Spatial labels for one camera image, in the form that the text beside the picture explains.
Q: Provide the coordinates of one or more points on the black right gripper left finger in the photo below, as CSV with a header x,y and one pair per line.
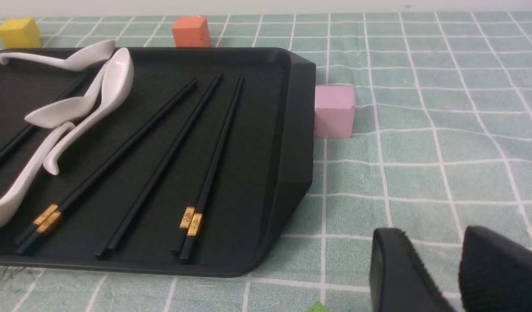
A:
x,y
399,281

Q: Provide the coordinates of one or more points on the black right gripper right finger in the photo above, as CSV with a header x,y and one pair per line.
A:
x,y
495,273

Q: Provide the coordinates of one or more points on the green block corner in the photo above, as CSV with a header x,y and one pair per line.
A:
x,y
317,307

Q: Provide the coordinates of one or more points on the green checked tablecloth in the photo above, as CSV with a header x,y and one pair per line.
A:
x,y
442,139

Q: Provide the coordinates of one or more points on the pink cube block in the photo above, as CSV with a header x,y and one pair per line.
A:
x,y
334,111

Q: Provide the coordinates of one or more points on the black chopstick far right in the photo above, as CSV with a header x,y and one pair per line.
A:
x,y
197,217

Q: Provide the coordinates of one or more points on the black chopstick right inner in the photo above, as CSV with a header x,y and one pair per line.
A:
x,y
179,238

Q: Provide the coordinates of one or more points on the black plastic tray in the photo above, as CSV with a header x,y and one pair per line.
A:
x,y
123,188

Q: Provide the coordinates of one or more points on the plain black chopstick pair right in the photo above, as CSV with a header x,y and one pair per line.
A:
x,y
164,169

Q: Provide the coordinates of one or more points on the plain black chopstick pair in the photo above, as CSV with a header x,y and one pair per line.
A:
x,y
157,167
164,169

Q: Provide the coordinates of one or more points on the plain black chopstick pair left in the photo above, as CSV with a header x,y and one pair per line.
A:
x,y
157,167

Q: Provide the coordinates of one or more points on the black chopstick centre-right outer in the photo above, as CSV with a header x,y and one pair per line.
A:
x,y
114,154

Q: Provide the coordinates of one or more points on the black chopstick centre-right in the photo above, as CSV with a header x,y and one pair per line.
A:
x,y
114,154
118,158

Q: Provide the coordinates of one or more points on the orange cube block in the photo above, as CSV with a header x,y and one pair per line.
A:
x,y
191,32

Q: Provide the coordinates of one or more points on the black chopstick centre-right inner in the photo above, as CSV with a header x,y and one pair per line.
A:
x,y
118,158

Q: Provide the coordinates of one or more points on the white spoon centre overlapping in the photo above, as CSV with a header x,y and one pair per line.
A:
x,y
69,109

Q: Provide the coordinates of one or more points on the white spoon bottom front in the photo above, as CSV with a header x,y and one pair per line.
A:
x,y
12,199

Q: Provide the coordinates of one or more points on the black chopstick centre-left inner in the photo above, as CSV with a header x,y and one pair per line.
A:
x,y
27,130

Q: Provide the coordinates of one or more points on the black chopstick centre-left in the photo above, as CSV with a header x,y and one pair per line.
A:
x,y
27,130
21,92

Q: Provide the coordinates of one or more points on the black chopstick centre-left outer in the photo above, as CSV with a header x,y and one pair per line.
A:
x,y
21,92

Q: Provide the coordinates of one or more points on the yellow cube block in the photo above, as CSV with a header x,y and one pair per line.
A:
x,y
20,33

